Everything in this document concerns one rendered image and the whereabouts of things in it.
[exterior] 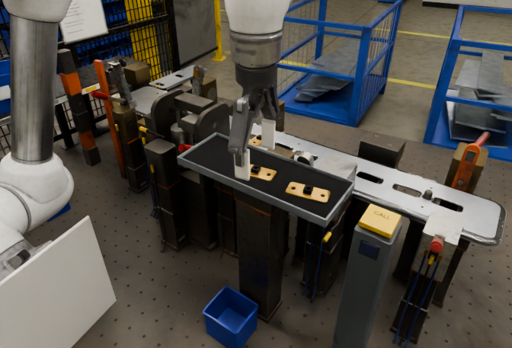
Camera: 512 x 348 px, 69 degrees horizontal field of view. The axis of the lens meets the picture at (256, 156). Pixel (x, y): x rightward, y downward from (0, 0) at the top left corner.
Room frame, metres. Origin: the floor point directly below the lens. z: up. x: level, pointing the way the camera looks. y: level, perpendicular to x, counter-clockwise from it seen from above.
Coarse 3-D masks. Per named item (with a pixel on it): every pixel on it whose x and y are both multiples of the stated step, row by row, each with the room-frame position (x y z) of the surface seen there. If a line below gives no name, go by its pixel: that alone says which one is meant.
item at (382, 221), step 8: (368, 208) 0.54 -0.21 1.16; (376, 208) 0.54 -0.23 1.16; (368, 216) 0.51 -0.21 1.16; (376, 216) 0.51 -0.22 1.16; (384, 216) 0.51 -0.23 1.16; (392, 216) 0.51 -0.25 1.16; (400, 216) 0.51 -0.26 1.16; (360, 224) 0.50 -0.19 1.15; (368, 224) 0.49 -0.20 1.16; (376, 224) 0.49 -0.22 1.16; (384, 224) 0.49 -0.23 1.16; (392, 224) 0.49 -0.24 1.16; (376, 232) 0.48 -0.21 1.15; (384, 232) 0.48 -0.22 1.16; (392, 232) 0.48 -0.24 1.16
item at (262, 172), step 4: (252, 164) 0.68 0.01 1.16; (252, 168) 0.65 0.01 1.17; (256, 168) 0.66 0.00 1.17; (260, 168) 0.65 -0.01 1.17; (264, 168) 0.66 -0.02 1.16; (252, 172) 0.65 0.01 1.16; (256, 172) 0.64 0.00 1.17; (260, 172) 0.65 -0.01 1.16; (264, 172) 0.65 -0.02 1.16; (268, 172) 0.65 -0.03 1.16; (272, 172) 0.65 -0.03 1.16; (276, 172) 0.65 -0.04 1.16; (252, 176) 0.64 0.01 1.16; (256, 176) 0.64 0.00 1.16; (260, 176) 0.64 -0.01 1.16; (264, 176) 0.64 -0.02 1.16; (268, 176) 0.64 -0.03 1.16; (272, 176) 0.64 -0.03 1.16; (268, 180) 0.62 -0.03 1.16
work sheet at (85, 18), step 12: (72, 0) 1.70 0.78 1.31; (84, 0) 1.74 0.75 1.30; (96, 0) 1.79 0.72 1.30; (72, 12) 1.68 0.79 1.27; (84, 12) 1.73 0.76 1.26; (96, 12) 1.78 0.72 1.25; (60, 24) 1.63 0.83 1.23; (72, 24) 1.67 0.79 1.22; (84, 24) 1.72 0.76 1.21; (96, 24) 1.77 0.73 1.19; (72, 36) 1.66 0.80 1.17; (84, 36) 1.71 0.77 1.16; (96, 36) 1.76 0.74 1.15
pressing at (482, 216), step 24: (144, 96) 1.41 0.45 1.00; (288, 144) 1.03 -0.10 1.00; (312, 144) 1.03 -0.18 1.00; (360, 168) 0.90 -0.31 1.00; (384, 168) 0.90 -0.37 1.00; (360, 192) 0.78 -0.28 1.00; (384, 192) 0.79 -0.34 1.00; (456, 192) 0.79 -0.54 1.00; (408, 216) 0.70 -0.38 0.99; (456, 216) 0.69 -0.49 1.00; (480, 216) 0.69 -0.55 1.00; (504, 216) 0.69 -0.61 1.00; (480, 240) 0.61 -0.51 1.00
